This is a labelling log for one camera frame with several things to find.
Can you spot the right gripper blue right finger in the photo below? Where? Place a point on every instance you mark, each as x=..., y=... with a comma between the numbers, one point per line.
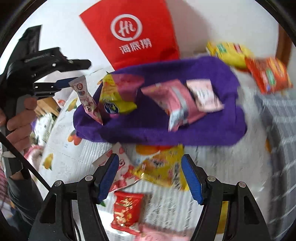
x=194, y=177

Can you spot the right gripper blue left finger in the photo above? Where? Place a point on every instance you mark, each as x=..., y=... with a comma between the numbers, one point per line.
x=108, y=177

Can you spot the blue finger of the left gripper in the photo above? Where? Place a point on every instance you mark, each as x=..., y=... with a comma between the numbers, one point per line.
x=63, y=83

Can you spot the pink strawberry snack packet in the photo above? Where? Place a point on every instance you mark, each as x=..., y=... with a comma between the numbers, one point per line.
x=124, y=176

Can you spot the white pink candy packet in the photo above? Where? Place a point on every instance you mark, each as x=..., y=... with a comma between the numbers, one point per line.
x=79, y=85

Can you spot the yellow orange snack packet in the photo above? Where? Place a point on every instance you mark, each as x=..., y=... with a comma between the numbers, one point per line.
x=164, y=169

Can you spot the pink yellow chips bag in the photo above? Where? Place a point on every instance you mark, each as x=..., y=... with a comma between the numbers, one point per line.
x=119, y=92

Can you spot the pink white snack packet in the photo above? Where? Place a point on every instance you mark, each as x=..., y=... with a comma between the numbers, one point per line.
x=205, y=98

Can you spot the pink silver striped packet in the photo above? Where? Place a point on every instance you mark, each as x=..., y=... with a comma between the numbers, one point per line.
x=175, y=99

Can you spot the person's left hand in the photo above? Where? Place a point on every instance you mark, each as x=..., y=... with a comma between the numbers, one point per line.
x=20, y=125

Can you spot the wooden chair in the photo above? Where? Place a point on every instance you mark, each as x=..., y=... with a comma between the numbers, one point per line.
x=47, y=105

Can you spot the red gold snack packet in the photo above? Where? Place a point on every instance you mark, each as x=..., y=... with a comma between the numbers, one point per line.
x=126, y=212

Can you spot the purple towel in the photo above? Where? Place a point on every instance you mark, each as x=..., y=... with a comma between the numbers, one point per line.
x=148, y=124

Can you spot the red paper shopping bag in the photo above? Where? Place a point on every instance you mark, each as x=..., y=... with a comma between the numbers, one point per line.
x=132, y=32

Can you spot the grey checked cushion with star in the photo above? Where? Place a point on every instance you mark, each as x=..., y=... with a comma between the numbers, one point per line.
x=277, y=115

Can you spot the orange Lays chips bag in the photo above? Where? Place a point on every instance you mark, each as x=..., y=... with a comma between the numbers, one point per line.
x=270, y=74

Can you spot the yellow Lays chips bag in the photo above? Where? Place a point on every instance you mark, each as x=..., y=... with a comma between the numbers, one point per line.
x=232, y=54

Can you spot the brown wooden door frame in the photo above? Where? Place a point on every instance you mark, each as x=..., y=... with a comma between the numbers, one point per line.
x=284, y=46

